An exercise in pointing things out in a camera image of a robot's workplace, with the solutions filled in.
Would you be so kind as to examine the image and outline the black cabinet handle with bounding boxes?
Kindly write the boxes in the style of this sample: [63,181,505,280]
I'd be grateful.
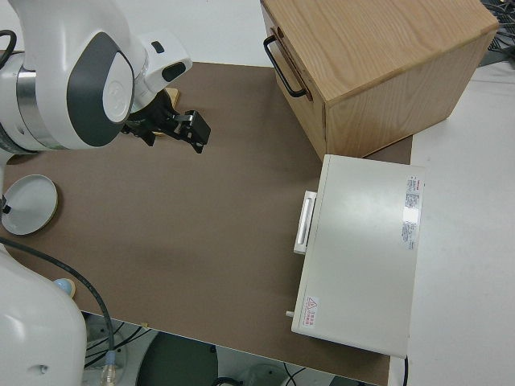
[263,35,307,98]

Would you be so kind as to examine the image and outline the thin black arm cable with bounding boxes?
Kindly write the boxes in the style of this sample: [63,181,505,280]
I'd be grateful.
[0,30,19,65]

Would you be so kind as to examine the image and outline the wooden mug tree stand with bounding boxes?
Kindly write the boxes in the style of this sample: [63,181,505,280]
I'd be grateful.
[154,87,180,138]

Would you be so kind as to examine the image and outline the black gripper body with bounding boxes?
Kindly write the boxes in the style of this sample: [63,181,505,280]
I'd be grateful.
[159,105,192,138]

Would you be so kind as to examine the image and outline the thick black gripper cable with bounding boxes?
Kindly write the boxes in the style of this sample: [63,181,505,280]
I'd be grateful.
[0,236,122,386]

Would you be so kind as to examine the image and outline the cream oven door handle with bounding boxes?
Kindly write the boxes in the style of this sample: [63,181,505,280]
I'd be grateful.
[293,189,319,254]

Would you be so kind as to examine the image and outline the black floor cable bundle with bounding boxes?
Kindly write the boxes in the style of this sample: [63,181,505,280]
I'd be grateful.
[82,317,142,363]

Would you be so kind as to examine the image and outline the cream toaster oven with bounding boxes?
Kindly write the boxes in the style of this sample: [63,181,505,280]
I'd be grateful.
[290,154,426,359]

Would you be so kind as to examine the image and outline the gray round plate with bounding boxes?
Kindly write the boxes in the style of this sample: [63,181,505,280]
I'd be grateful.
[1,173,61,236]

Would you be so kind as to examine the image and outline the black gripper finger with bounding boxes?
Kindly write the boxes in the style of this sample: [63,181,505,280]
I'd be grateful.
[185,109,212,145]
[173,132,204,154]

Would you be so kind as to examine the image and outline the wooden drawer cabinet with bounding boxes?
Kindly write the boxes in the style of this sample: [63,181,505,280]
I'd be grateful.
[259,0,501,158]

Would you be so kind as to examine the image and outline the brown table mat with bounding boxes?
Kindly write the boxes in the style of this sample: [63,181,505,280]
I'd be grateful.
[0,61,414,386]

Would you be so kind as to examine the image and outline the dark gray round stool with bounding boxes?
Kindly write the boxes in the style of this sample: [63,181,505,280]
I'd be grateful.
[135,331,219,386]

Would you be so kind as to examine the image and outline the tangled background cables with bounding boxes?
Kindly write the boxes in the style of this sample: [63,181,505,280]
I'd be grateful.
[485,0,515,65]

